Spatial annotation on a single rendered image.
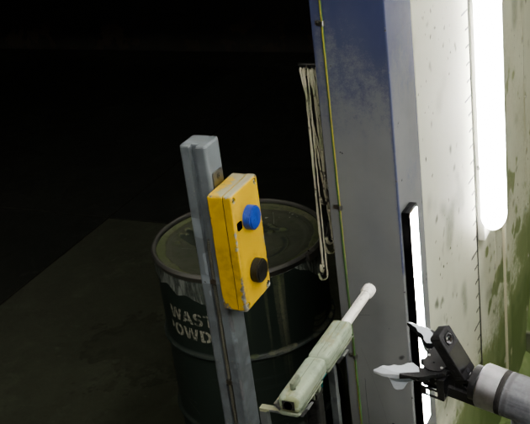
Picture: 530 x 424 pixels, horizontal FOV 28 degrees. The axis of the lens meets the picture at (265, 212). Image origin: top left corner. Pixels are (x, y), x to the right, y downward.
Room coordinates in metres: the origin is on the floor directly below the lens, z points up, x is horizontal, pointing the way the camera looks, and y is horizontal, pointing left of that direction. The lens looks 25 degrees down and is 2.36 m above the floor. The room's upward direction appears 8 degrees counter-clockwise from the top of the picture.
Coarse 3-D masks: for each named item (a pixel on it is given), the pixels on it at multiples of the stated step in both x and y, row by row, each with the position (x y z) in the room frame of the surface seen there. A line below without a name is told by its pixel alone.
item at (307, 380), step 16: (368, 288) 2.17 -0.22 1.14; (352, 304) 2.12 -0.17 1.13; (336, 320) 2.04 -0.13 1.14; (352, 320) 2.06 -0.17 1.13; (336, 336) 1.97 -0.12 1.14; (352, 336) 2.03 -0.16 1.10; (320, 352) 1.91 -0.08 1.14; (336, 352) 1.93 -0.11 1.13; (304, 368) 1.86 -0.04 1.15; (320, 368) 1.86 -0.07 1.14; (288, 384) 1.81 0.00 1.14; (304, 384) 1.80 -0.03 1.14; (320, 384) 1.85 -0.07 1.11; (288, 400) 1.77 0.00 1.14; (304, 400) 1.78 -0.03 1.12; (320, 400) 1.86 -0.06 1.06; (320, 416) 1.85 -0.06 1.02
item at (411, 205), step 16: (416, 208) 2.31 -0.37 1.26; (416, 224) 2.30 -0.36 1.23; (416, 240) 2.29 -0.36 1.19; (416, 256) 2.29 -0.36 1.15; (416, 272) 2.28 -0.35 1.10; (416, 288) 2.27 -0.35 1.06; (416, 304) 2.27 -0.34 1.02; (416, 320) 2.26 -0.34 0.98; (416, 336) 2.26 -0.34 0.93; (416, 352) 2.26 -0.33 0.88; (416, 384) 2.27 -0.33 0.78; (416, 400) 2.27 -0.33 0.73; (416, 416) 2.27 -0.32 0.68
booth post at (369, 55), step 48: (336, 0) 2.31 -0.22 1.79; (384, 0) 2.27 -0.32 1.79; (336, 48) 2.32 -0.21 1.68; (384, 48) 2.27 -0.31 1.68; (336, 96) 2.33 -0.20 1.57; (384, 96) 2.27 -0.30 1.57; (336, 144) 2.33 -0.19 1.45; (384, 144) 2.27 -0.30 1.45; (336, 192) 2.34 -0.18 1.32; (384, 192) 2.28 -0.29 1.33; (336, 240) 2.34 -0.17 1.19; (384, 240) 2.28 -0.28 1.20; (384, 288) 2.29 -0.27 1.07; (384, 336) 2.29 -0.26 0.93; (384, 384) 2.30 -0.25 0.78
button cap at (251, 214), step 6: (252, 204) 1.92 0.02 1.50; (246, 210) 1.90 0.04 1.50; (252, 210) 1.90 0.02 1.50; (258, 210) 1.92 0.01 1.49; (246, 216) 1.89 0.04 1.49; (252, 216) 1.90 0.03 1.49; (258, 216) 1.92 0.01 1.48; (246, 222) 1.89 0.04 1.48; (252, 222) 1.89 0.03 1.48; (258, 222) 1.92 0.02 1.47; (246, 228) 1.90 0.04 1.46; (252, 228) 1.90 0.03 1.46
